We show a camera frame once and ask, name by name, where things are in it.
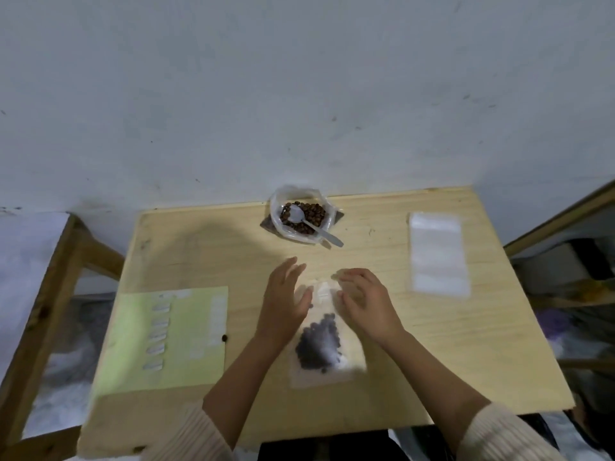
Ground person's left hand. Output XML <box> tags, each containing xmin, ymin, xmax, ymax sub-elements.
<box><xmin>255</xmin><ymin>256</ymin><xmax>315</xmax><ymax>349</ymax></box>

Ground person's right hand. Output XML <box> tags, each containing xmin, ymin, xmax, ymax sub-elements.
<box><xmin>335</xmin><ymin>268</ymin><xmax>409</xmax><ymax>349</ymax></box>

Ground clear zip bag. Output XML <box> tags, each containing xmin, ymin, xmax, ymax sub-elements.
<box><xmin>288</xmin><ymin>278</ymin><xmax>369</xmax><ymax>390</ymax></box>

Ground person's right forearm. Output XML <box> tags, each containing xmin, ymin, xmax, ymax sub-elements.
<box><xmin>380</xmin><ymin>330</ymin><xmax>492</xmax><ymax>453</ymax></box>

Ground person's left forearm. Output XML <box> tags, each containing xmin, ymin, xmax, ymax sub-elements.
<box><xmin>202</xmin><ymin>331</ymin><xmax>291</xmax><ymax>450</ymax></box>

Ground coffee beans in zip bag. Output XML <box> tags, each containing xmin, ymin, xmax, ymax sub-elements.
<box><xmin>294</xmin><ymin>313</ymin><xmax>345</xmax><ymax>374</ymax></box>

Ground white plastic spoon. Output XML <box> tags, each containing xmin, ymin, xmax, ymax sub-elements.
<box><xmin>287</xmin><ymin>204</ymin><xmax>345</xmax><ymax>248</ymax></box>

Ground coffee beans in bowl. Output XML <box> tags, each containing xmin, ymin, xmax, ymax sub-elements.
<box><xmin>280</xmin><ymin>201</ymin><xmax>327</xmax><ymax>236</ymax></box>

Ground clear plastic bowl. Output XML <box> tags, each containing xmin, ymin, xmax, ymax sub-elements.
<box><xmin>268</xmin><ymin>185</ymin><xmax>340</xmax><ymax>245</ymax></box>

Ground light wooden table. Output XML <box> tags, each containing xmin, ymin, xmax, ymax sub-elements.
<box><xmin>77</xmin><ymin>185</ymin><xmax>576</xmax><ymax>459</ymax></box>

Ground stack of empty clear bags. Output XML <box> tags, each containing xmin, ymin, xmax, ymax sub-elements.
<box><xmin>408</xmin><ymin>211</ymin><xmax>472</xmax><ymax>298</ymax></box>

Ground light green paper sheet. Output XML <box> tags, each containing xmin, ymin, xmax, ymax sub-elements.
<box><xmin>90</xmin><ymin>286</ymin><xmax>230</xmax><ymax>394</ymax></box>

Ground black trousers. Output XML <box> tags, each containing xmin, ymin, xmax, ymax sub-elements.
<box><xmin>258</xmin><ymin>428</ymin><xmax>410</xmax><ymax>461</ymax></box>

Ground row of small white labels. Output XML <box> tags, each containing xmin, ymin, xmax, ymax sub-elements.
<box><xmin>142</xmin><ymin>292</ymin><xmax>173</xmax><ymax>372</ymax></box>

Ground cream knit left sleeve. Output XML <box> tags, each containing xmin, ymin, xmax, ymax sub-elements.
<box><xmin>138</xmin><ymin>404</ymin><xmax>237</xmax><ymax>461</ymax></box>

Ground cream knit sleeve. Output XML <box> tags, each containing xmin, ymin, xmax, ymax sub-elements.
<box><xmin>138</xmin><ymin>404</ymin><xmax>237</xmax><ymax>461</ymax></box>
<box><xmin>455</xmin><ymin>402</ymin><xmax>569</xmax><ymax>461</ymax></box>

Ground purple bag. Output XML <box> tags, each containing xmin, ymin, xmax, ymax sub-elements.
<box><xmin>536</xmin><ymin>308</ymin><xmax>575</xmax><ymax>342</ymax></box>

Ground cream knit right sleeve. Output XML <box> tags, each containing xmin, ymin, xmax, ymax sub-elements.
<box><xmin>455</xmin><ymin>402</ymin><xmax>569</xmax><ymax>461</ymax></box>

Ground wooden shelf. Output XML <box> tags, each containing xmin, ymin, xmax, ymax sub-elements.
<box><xmin>503</xmin><ymin>179</ymin><xmax>615</xmax><ymax>380</ymax></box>

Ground white plastic sacks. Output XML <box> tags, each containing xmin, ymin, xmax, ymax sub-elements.
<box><xmin>21</xmin><ymin>293</ymin><xmax>117</xmax><ymax>440</ymax></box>

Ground wooden frame stand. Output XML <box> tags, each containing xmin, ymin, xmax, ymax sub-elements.
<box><xmin>0</xmin><ymin>213</ymin><xmax>126</xmax><ymax>461</ymax></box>

